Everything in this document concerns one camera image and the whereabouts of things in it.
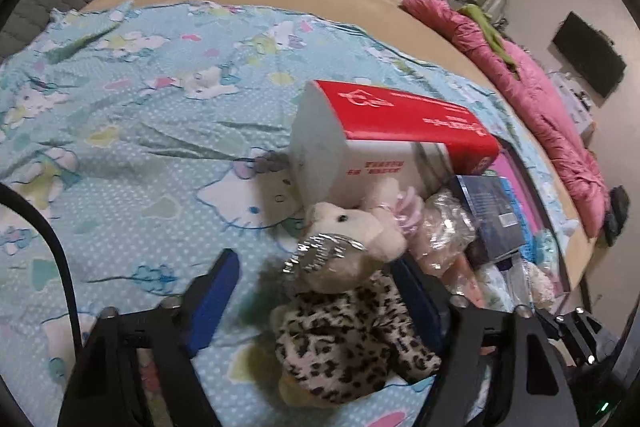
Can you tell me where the green patterned white pack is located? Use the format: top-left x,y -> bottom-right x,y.
475,262 -> 556,313

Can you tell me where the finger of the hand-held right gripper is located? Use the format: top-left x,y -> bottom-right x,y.
542,307 -> 603,365

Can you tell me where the white drawer cabinet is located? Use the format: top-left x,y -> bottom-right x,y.
547,72 -> 598,142

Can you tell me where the black wall television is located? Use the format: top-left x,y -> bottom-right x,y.
551,11 -> 628,98

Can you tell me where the pink quilt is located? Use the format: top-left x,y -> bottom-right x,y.
402,0 -> 608,238

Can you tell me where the dark tray with pink inside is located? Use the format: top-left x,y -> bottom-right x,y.
490,134 -> 573,293

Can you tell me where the black cable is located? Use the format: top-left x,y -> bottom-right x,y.
0,184 -> 83,358

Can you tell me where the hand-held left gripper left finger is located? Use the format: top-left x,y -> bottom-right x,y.
57,249 -> 241,427

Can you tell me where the green cloth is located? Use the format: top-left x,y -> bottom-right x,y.
457,4 -> 518,68

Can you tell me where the clear plastic bag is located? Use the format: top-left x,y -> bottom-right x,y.
410,189 -> 483,303

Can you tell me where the red and white tissue box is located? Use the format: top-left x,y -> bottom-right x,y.
289,80 -> 501,208

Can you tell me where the plush bear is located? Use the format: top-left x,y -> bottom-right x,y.
270,202 -> 443,408

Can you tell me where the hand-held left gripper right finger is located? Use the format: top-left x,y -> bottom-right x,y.
392,259 -> 583,427

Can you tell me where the light blue cartoon blanket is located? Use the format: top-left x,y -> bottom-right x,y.
0,0 -> 576,427

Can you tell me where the black bag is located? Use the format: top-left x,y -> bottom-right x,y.
602,186 -> 631,248

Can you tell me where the dark blue packet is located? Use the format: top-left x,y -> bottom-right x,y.
455,175 -> 526,263

